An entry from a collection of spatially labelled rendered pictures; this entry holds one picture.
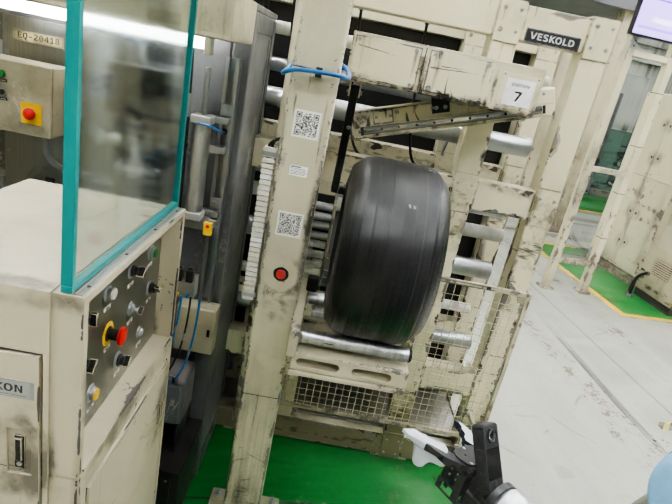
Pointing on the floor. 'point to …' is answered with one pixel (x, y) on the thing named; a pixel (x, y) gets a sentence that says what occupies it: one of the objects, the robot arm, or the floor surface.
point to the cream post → (319, 51)
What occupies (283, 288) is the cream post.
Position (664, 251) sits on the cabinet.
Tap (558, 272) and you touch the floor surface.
